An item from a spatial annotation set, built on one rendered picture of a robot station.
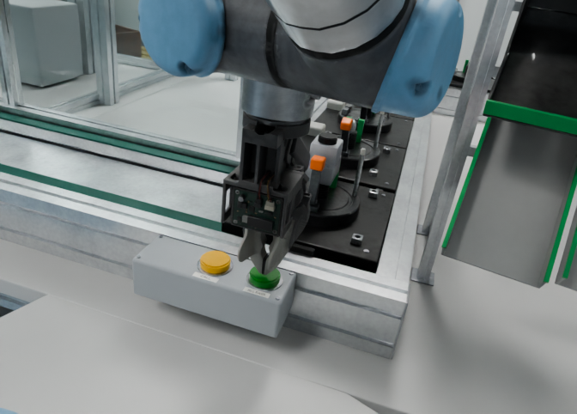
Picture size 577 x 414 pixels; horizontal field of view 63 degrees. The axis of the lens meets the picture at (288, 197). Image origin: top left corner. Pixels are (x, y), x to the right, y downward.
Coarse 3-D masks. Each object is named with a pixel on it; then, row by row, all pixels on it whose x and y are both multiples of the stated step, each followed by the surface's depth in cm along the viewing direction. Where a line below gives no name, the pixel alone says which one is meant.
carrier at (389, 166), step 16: (384, 112) 98; (320, 128) 109; (352, 128) 97; (352, 144) 99; (368, 144) 103; (384, 144) 110; (352, 160) 94; (368, 160) 95; (384, 160) 101; (400, 160) 102; (352, 176) 92; (368, 176) 92; (384, 176) 93
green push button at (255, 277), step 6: (252, 270) 61; (276, 270) 62; (252, 276) 60; (258, 276) 60; (264, 276) 60; (270, 276) 60; (276, 276) 60; (252, 282) 60; (258, 282) 59; (264, 282) 59; (270, 282) 60; (276, 282) 60; (264, 288) 60
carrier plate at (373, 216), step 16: (384, 192) 87; (368, 208) 81; (384, 208) 81; (224, 224) 72; (352, 224) 75; (368, 224) 76; (384, 224) 76; (304, 240) 69; (320, 240) 70; (336, 240) 70; (368, 240) 71; (320, 256) 69; (336, 256) 68; (352, 256) 67; (368, 256) 67
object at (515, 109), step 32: (544, 0) 72; (576, 0) 70; (544, 32) 69; (576, 32) 68; (512, 64) 65; (544, 64) 64; (576, 64) 63; (512, 96) 60; (544, 96) 60; (576, 96) 59; (544, 128) 56; (576, 128) 54
